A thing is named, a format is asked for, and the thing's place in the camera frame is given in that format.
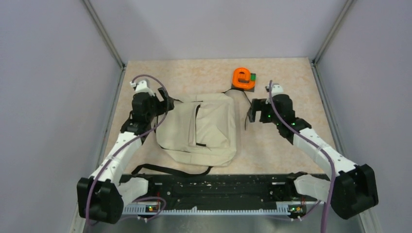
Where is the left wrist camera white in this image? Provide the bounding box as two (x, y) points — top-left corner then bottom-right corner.
(130, 79), (155, 97)

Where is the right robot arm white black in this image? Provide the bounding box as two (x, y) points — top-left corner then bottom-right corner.
(248, 94), (379, 219)

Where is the white cable duct strip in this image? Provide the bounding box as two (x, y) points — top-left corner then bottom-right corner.
(122, 204), (291, 216)

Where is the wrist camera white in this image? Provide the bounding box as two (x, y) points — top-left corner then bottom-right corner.
(130, 79), (155, 97)
(265, 83), (284, 97)

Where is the beige canvas student bag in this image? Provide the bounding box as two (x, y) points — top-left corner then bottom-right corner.
(131, 89), (253, 178)

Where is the grey building plate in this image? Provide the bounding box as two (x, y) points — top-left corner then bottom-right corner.
(231, 84), (255, 92)

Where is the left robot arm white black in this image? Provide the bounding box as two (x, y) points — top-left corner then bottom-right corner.
(76, 87), (173, 224)

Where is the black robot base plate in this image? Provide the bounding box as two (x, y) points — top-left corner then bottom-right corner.
(137, 174), (315, 212)

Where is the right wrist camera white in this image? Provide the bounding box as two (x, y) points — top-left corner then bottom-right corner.
(265, 83), (284, 97)

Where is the green toy brick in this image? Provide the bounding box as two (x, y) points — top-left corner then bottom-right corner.
(250, 73), (256, 82)

